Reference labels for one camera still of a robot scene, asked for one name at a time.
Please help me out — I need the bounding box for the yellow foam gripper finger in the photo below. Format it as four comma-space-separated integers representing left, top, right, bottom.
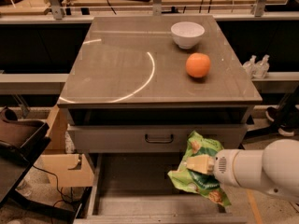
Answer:
186, 154, 214, 175

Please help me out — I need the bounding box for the green rice chip bag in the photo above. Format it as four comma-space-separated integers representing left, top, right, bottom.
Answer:
167, 131, 231, 207

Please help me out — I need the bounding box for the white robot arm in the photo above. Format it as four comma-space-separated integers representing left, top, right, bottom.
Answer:
187, 139, 299, 203

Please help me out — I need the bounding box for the open grey middle drawer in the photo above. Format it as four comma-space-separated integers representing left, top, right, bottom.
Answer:
73, 153, 247, 224

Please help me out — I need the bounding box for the grey drawer cabinet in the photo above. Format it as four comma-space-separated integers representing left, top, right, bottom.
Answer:
56, 14, 263, 224

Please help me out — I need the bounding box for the orange fruit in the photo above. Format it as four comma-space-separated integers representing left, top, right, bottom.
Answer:
185, 53, 211, 78

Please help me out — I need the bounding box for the clear plastic bottle left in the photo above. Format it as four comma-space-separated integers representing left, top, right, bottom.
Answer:
242, 55, 256, 77

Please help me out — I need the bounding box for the clear plastic bottle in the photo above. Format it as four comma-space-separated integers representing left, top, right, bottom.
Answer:
242, 55, 256, 77
253, 55, 269, 78

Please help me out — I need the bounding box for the clear plastic bottle right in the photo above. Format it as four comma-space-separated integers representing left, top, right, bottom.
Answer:
253, 55, 269, 78

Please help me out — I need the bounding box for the white ceramic bowl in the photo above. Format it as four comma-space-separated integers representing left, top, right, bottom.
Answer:
171, 21, 205, 49

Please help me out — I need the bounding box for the cardboard box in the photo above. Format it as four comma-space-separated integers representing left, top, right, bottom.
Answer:
41, 105, 94, 188

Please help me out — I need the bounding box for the dark tray cart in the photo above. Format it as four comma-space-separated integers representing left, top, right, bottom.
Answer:
0, 106, 51, 207

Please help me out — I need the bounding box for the grey upper drawer with handle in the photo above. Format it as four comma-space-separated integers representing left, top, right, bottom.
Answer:
68, 124, 247, 153

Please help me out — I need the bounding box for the black floor cable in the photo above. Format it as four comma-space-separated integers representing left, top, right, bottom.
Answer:
32, 164, 82, 207

